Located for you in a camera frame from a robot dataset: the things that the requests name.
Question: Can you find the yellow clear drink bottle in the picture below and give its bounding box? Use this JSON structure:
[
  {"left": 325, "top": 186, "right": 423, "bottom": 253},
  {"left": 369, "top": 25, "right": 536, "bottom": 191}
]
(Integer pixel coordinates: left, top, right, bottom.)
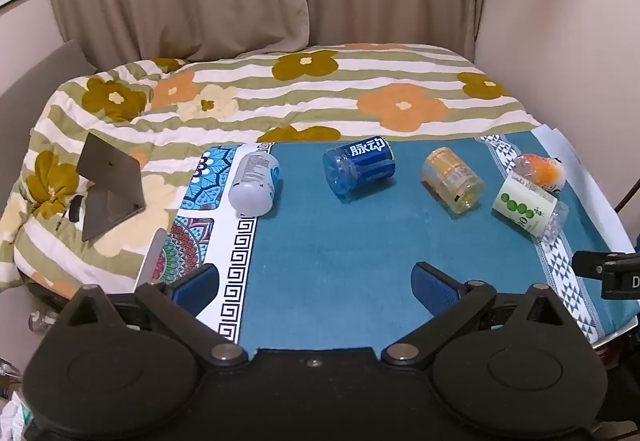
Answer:
[{"left": 420, "top": 147, "right": 486, "bottom": 214}]

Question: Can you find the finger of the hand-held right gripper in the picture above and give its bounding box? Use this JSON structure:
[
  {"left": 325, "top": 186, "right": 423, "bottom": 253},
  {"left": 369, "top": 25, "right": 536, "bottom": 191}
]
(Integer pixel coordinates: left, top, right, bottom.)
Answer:
[{"left": 572, "top": 249, "right": 640, "bottom": 280}]

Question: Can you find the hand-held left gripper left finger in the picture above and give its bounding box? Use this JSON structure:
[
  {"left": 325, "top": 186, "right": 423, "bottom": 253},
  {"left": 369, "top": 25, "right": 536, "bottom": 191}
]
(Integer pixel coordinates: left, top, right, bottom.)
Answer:
[{"left": 56, "top": 264, "right": 249, "bottom": 368}]

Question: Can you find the blue patterned table mat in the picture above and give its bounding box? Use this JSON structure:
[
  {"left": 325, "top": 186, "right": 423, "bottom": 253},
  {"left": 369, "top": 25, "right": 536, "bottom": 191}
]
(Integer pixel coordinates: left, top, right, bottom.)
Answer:
[{"left": 150, "top": 133, "right": 640, "bottom": 353}]

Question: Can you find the orange drink bottle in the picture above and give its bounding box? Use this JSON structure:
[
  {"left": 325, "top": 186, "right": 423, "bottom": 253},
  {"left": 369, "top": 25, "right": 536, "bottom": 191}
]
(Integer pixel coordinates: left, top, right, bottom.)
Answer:
[{"left": 513, "top": 153, "right": 568, "bottom": 192}]

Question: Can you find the green dotted label plastic cup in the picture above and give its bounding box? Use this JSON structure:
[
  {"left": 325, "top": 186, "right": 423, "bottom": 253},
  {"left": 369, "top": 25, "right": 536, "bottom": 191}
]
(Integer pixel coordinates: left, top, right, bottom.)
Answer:
[{"left": 491, "top": 173, "right": 570, "bottom": 242}]

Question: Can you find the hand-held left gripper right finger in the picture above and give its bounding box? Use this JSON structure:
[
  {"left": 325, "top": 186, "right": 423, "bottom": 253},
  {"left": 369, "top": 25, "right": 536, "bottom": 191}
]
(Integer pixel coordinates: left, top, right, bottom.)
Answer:
[{"left": 381, "top": 262, "right": 581, "bottom": 367}]

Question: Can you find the black cable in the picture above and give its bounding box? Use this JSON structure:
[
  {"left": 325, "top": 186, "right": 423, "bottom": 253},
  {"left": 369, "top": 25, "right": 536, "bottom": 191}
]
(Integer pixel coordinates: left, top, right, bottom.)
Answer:
[{"left": 613, "top": 177, "right": 640, "bottom": 216}]

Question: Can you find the silver laptop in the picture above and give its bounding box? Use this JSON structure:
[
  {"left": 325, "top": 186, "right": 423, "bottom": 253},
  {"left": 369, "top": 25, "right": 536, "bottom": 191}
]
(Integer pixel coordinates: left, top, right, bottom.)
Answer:
[{"left": 134, "top": 228, "right": 167, "bottom": 293}]

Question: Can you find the grey headboard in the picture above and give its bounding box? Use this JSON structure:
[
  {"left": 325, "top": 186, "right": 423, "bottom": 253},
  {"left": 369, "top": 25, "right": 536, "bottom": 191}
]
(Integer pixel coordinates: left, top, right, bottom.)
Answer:
[{"left": 0, "top": 40, "right": 98, "bottom": 132}]

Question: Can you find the blue labelled drink bottle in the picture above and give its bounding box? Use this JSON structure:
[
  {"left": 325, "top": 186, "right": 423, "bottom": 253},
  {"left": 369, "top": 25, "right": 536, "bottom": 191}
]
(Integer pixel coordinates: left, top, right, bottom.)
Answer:
[{"left": 322, "top": 135, "right": 397, "bottom": 198}]

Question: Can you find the white plastic bottle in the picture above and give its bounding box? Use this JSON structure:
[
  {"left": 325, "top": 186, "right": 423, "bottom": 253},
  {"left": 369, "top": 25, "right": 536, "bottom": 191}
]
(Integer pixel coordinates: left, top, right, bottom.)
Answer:
[{"left": 228, "top": 152, "right": 281, "bottom": 216}]

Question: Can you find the floral striped blanket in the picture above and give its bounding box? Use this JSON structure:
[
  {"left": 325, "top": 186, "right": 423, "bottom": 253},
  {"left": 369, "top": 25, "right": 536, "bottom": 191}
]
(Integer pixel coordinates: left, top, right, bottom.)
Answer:
[{"left": 0, "top": 42, "right": 544, "bottom": 299}]

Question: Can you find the white green crumpled cloth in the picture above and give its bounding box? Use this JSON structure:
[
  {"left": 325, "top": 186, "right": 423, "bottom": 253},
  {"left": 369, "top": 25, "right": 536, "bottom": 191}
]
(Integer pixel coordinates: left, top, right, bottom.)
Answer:
[{"left": 0, "top": 388, "right": 34, "bottom": 441}]

